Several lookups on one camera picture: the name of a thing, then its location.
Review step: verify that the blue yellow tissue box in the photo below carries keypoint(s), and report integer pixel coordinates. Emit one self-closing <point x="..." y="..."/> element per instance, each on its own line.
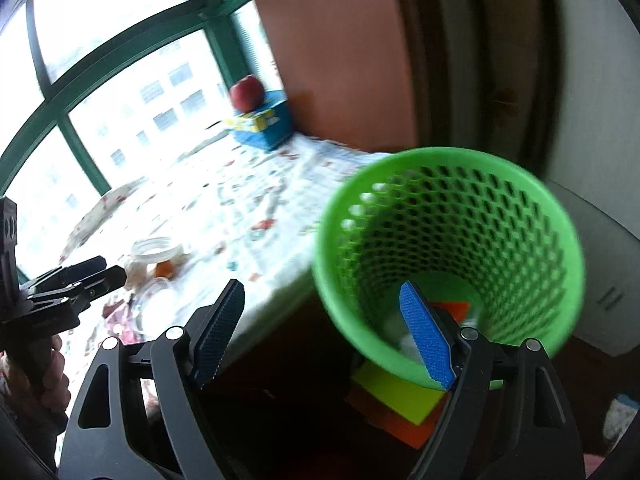
<point x="267" y="127"/>

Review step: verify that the cartoon print bed sheet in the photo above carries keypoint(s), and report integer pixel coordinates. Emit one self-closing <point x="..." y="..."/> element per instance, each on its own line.
<point x="238" y="212"/>

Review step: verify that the patterned cloth on floor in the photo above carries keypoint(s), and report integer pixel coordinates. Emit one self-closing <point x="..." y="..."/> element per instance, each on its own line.
<point x="621" y="412"/>

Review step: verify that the pink snack wrapper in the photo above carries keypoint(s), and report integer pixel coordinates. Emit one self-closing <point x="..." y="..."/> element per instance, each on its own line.
<point x="118" y="322"/>

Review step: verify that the green perforated trash basket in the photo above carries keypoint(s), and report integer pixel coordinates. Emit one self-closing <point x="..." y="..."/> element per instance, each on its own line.
<point x="464" y="226"/>

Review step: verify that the orange snack wrapper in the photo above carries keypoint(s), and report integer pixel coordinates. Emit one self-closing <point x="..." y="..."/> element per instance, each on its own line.
<point x="168" y="269"/>

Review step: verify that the person left hand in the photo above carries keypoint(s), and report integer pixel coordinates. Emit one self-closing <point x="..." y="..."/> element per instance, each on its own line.
<point x="55" y="397"/>

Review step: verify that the yellow sticky paper sheet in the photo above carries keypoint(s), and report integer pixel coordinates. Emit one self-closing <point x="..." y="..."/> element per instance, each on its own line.
<point x="410" y="401"/>

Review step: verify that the green window frame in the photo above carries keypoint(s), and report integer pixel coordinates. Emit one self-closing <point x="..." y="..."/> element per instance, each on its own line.
<point x="95" y="93"/>

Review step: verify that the red apple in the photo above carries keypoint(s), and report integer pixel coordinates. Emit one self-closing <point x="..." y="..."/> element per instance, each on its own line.
<point x="247" y="94"/>

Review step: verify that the brown wooden cabinet panel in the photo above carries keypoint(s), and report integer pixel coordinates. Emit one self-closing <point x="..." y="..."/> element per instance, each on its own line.
<point x="345" y="69"/>

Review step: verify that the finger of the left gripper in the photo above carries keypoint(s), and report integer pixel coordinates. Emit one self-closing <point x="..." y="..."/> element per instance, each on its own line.
<point x="82" y="287"/>
<point x="70" y="269"/>

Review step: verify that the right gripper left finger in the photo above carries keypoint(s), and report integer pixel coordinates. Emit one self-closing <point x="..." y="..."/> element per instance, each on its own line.
<point x="211" y="338"/>

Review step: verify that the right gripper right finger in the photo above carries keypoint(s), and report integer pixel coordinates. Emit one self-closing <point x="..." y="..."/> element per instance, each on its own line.
<point x="430" y="336"/>

